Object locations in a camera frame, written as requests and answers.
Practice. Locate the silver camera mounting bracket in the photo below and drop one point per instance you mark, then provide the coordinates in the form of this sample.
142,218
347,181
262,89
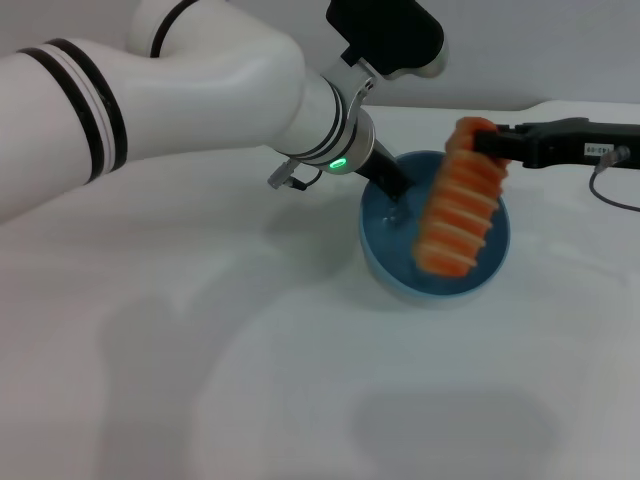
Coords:
350,85

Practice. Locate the blue bowl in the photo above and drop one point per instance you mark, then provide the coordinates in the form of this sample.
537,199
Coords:
390,240

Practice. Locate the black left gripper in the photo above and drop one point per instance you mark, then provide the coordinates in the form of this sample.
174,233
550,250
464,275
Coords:
377,167

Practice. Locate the orange striped bread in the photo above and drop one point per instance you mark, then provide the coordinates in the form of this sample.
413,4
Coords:
457,215

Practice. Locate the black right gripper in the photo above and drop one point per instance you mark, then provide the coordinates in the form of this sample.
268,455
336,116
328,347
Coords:
565,145

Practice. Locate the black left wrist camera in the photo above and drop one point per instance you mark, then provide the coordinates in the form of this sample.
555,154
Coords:
385,30

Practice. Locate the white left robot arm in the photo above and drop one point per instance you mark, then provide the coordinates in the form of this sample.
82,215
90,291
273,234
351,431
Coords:
175,100

